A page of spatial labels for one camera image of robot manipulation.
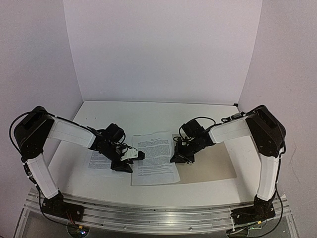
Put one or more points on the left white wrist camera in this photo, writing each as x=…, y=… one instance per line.
x=130, y=153

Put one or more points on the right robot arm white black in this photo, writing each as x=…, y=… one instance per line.
x=268, y=137

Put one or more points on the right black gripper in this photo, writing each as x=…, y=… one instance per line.
x=180, y=156

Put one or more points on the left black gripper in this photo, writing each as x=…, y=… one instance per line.
x=122, y=166

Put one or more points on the printed paper sheet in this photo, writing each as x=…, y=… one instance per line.
x=97, y=162
x=156, y=168

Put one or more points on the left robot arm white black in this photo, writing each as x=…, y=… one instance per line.
x=29, y=133

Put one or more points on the beige file folder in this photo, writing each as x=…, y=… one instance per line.
x=211, y=164

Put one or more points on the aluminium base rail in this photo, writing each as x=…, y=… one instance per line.
x=157, y=220

